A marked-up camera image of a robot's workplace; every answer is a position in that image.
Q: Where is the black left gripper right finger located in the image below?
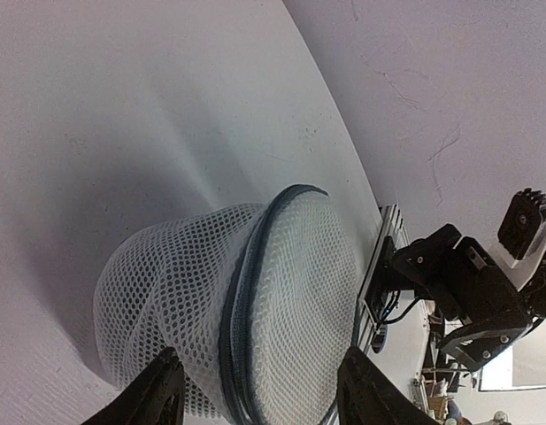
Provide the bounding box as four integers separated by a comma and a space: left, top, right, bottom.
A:
337, 346, 436, 425

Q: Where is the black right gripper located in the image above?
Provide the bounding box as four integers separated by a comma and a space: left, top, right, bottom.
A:
389, 224, 546, 372

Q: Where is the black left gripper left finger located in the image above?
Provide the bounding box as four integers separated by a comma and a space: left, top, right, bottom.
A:
83, 347, 186, 425

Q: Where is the white mesh laundry bag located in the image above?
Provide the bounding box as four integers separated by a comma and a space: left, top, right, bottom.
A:
93, 185, 359, 424

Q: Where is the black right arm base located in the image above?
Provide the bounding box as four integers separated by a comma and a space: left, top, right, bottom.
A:
365, 236, 403, 324

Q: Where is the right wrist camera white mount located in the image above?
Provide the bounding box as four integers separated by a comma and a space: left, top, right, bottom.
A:
496, 188, 546, 291

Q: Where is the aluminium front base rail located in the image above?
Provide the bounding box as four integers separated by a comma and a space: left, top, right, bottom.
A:
357, 205, 409, 354

